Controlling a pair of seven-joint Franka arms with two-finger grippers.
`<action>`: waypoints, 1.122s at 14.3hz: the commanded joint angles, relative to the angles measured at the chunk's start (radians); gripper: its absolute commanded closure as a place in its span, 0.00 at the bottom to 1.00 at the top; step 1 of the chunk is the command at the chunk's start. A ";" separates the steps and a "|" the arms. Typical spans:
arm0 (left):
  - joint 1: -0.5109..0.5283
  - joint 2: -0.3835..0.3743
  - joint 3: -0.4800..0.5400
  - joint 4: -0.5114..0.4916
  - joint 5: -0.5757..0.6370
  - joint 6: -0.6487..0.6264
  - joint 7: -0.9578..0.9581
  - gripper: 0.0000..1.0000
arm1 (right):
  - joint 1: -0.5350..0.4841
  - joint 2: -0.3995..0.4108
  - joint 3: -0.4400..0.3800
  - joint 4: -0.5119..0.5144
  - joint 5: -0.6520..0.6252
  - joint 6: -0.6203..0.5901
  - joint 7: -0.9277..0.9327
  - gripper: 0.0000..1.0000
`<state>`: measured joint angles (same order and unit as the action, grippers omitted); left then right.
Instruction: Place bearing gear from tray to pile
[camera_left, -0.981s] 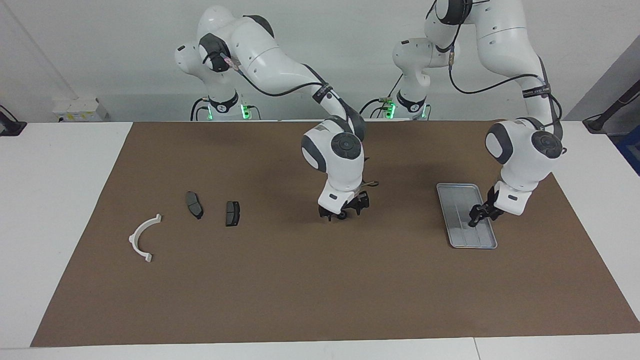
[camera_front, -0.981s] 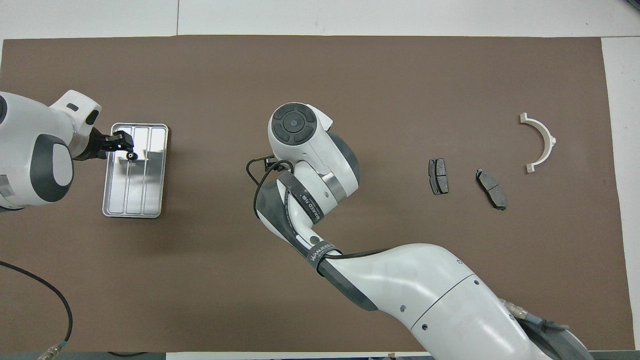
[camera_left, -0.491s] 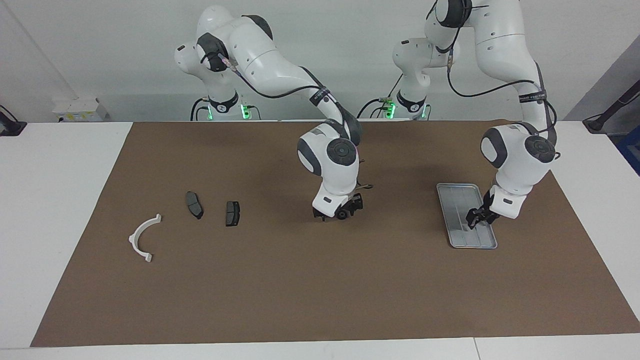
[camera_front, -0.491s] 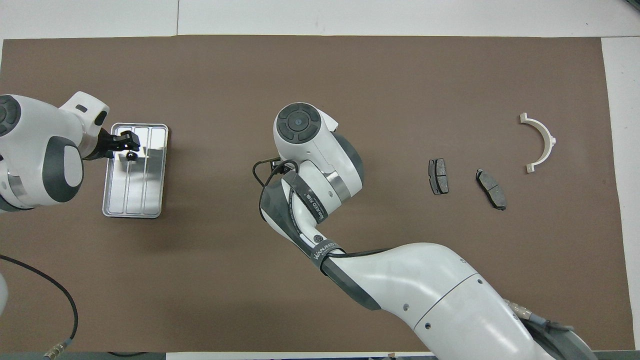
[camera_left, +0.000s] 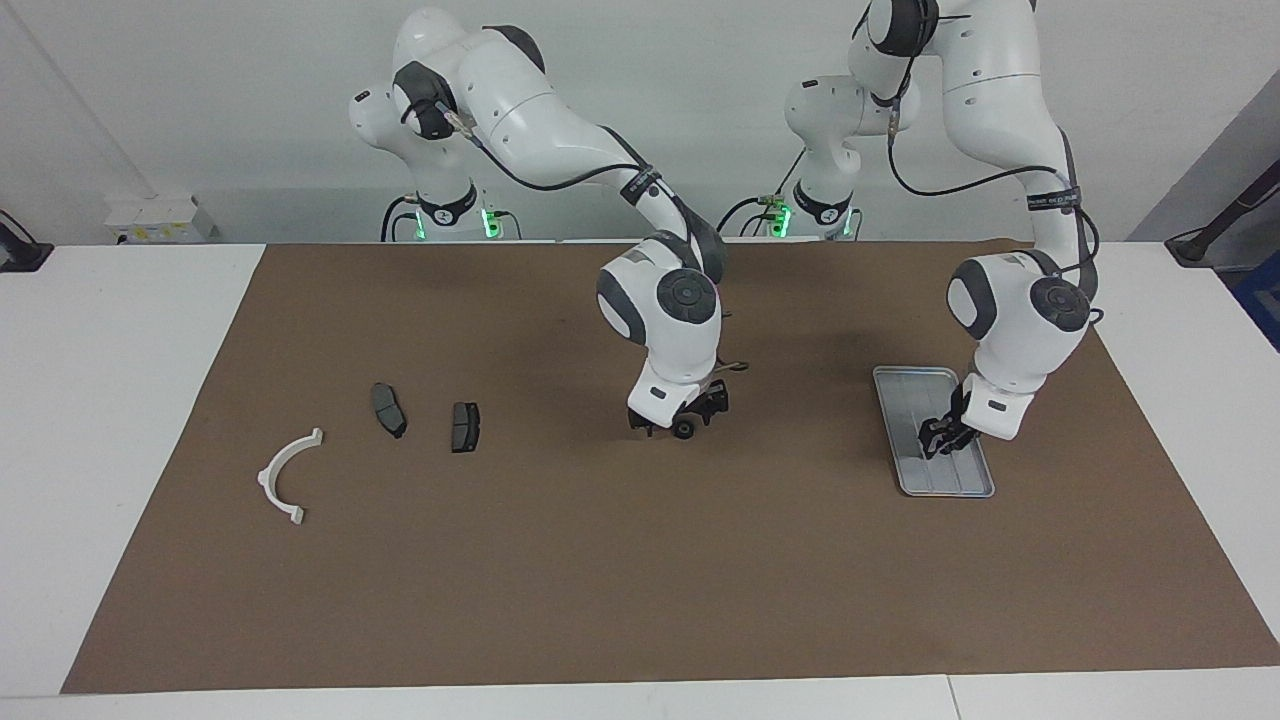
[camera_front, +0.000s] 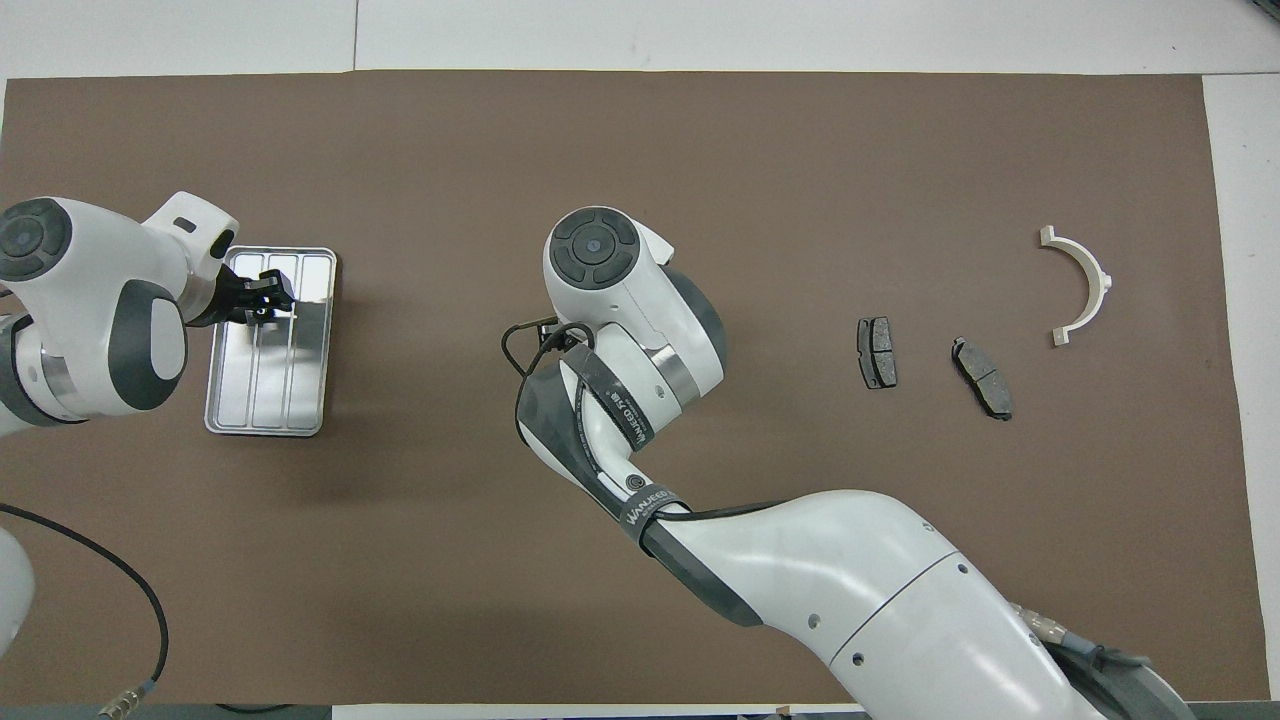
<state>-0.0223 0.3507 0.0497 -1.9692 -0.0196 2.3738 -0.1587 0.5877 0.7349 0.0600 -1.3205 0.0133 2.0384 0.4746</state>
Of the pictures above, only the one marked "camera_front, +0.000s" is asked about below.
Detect short rectangular brake pad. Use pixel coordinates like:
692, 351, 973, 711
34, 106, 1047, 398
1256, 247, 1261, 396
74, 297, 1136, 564
856, 316, 899, 391

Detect long curved brake pad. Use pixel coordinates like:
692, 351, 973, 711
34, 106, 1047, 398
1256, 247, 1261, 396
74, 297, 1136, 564
950, 337, 1015, 422

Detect silver metal tray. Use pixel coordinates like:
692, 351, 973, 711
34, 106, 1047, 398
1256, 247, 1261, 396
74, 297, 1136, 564
203, 245, 339, 438

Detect brown table mat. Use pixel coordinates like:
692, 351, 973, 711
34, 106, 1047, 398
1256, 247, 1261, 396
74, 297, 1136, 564
0, 70, 1271, 707

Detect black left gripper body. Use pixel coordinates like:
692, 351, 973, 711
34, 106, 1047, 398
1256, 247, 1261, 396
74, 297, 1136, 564
190, 268, 253, 327

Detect white semicircular bracket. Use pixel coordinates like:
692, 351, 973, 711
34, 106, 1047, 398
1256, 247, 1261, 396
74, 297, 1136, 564
1039, 225, 1113, 348

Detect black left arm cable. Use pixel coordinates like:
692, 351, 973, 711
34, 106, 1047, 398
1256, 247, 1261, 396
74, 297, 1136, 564
0, 503, 169, 720

